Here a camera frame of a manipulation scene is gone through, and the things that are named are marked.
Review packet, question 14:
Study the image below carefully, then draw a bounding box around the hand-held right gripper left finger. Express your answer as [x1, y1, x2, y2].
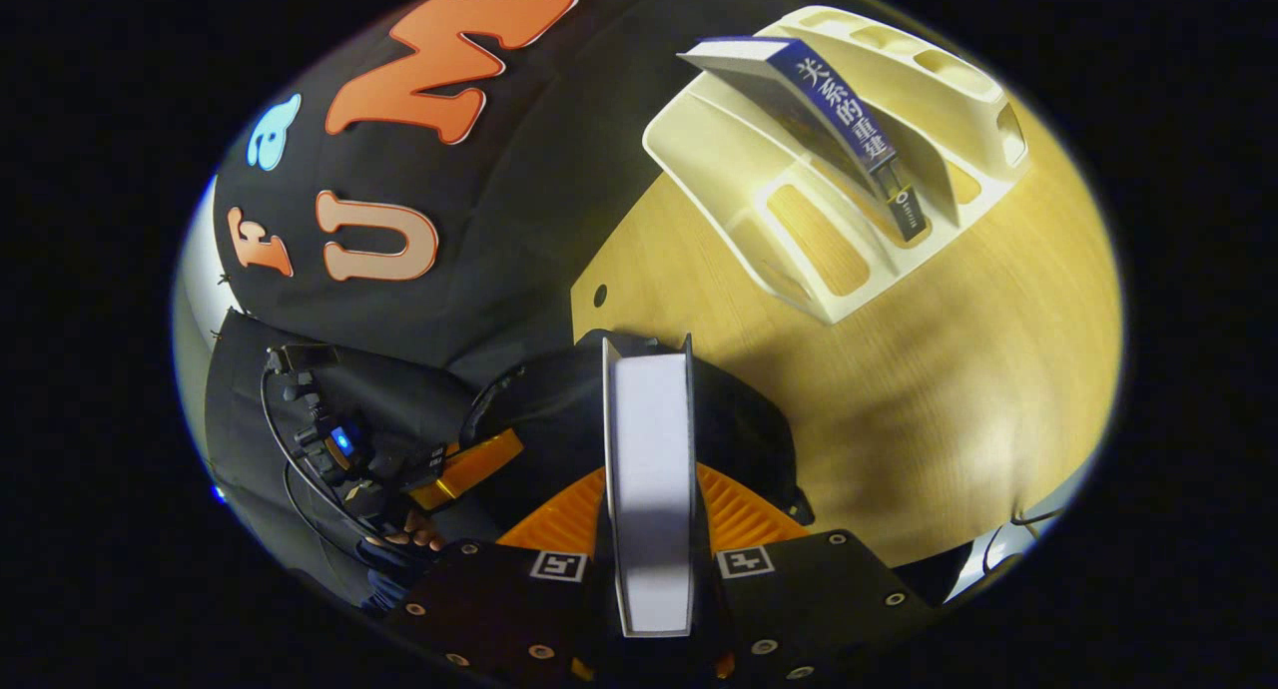
[382, 465, 608, 688]

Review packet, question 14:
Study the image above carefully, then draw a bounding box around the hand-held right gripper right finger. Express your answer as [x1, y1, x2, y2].
[695, 461, 941, 688]

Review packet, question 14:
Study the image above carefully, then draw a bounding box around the black schoolbag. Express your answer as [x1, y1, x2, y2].
[459, 328, 816, 532]

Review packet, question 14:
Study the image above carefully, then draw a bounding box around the grey portrait cover book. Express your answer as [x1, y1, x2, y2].
[602, 334, 697, 639]

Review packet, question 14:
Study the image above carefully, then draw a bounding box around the white plastic bookshelf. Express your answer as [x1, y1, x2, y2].
[642, 5, 1032, 326]

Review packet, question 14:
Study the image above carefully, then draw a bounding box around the blue book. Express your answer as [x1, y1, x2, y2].
[677, 36, 932, 244]

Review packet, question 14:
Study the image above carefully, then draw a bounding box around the black backdrop cloth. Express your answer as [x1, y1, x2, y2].
[205, 0, 800, 610]

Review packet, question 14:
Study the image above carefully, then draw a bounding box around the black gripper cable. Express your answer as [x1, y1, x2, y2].
[258, 354, 400, 555]

